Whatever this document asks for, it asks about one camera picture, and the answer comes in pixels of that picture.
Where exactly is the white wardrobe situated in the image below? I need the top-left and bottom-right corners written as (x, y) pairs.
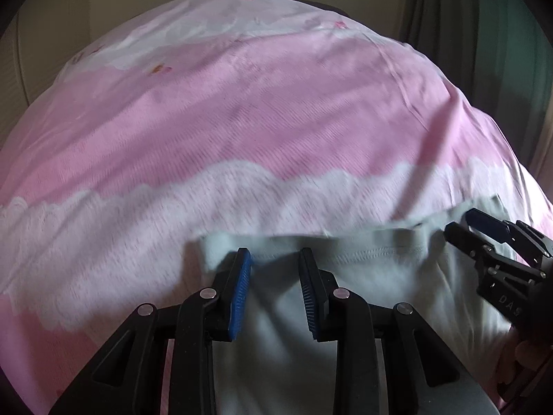
top-left (9, 4), bottom-right (93, 109)

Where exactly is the person's right hand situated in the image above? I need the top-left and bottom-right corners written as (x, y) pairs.
top-left (514, 338), bottom-right (553, 372)

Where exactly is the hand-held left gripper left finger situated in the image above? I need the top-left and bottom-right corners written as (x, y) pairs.
top-left (47, 247), bottom-right (253, 415)

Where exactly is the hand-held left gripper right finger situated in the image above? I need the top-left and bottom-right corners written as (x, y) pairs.
top-left (298, 247), bottom-right (472, 415)

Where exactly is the light blue long-sleeved shirt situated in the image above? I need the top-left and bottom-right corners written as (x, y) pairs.
top-left (196, 194), bottom-right (520, 415)

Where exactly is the green curtain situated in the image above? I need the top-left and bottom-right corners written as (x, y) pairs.
top-left (396, 0), bottom-right (553, 182)

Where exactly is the pink floral blanket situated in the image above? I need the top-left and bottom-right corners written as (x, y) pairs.
top-left (0, 0), bottom-right (553, 415)

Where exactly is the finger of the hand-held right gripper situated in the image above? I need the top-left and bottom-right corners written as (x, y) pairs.
top-left (443, 222), bottom-right (546, 285)
top-left (466, 207), bottom-right (553, 265)

